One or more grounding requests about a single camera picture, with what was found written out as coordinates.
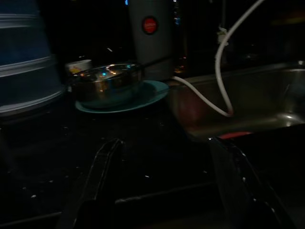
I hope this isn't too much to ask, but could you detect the stainless steel sink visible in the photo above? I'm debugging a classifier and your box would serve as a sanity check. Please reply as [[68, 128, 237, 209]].
[[166, 61, 305, 142]]

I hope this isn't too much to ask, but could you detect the white wall plug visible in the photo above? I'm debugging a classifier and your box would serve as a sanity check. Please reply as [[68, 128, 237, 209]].
[[215, 26, 231, 46]]

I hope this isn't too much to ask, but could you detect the white hose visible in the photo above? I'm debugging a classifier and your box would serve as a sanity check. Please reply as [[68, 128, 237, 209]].
[[171, 0, 265, 117]]

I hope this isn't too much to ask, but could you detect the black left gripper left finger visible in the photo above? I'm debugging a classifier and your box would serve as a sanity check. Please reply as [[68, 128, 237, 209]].
[[56, 138, 124, 229]]

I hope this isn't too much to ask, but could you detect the stainless steel bowl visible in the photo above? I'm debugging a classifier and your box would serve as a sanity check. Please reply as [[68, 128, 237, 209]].
[[68, 62, 146, 104]]

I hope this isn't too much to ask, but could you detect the red flat object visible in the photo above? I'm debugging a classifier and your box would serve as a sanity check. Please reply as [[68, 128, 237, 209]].
[[218, 132, 253, 140]]

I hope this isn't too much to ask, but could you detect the white cup with cartoon print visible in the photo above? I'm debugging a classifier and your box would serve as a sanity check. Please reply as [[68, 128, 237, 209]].
[[64, 59, 92, 75]]

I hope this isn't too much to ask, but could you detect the teal plate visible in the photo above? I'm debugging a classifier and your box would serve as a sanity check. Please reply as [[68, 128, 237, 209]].
[[75, 80, 171, 114]]

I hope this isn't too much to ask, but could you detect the blue container with white bands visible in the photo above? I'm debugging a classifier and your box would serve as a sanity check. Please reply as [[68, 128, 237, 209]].
[[0, 0, 67, 118]]

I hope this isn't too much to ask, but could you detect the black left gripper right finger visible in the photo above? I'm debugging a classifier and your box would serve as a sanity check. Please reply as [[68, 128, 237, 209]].
[[208, 137, 295, 229]]

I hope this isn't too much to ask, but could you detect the grey flask with red logo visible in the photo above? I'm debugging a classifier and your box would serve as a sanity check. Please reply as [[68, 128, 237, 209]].
[[127, 0, 176, 82]]

